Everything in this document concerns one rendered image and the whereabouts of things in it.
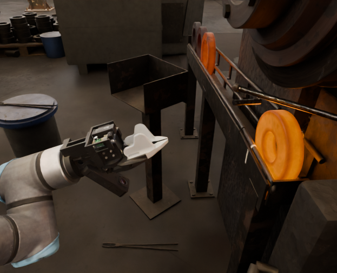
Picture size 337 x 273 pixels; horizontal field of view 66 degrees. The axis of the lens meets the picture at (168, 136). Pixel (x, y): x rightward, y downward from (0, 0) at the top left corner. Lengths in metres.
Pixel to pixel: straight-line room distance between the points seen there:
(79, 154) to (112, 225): 0.84
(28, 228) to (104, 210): 0.87
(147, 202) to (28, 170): 0.90
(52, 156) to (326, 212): 0.49
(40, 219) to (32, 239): 0.04
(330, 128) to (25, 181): 0.60
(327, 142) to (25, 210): 0.60
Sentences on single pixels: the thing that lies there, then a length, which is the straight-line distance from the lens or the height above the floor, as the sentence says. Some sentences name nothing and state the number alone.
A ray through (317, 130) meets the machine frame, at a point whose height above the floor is 0.79.
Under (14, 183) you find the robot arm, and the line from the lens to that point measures 0.63.
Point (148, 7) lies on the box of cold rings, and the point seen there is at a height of 0.66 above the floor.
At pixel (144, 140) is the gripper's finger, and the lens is 0.52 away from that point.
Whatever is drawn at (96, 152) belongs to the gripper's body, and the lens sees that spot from 0.53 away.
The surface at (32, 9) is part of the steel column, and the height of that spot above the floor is 0.03.
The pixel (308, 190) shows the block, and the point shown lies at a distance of 0.44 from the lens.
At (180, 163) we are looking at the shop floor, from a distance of 1.66.
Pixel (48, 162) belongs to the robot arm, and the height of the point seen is 0.73.
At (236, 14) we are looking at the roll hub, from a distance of 0.48.
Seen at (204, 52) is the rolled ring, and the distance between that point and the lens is 1.33.
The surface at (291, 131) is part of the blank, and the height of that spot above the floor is 0.80.
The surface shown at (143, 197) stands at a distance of 1.44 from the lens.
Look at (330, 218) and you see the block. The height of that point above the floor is 0.80.
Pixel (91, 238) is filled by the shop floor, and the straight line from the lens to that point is 1.35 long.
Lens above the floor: 1.08
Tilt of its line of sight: 35 degrees down
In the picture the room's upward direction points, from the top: straight up
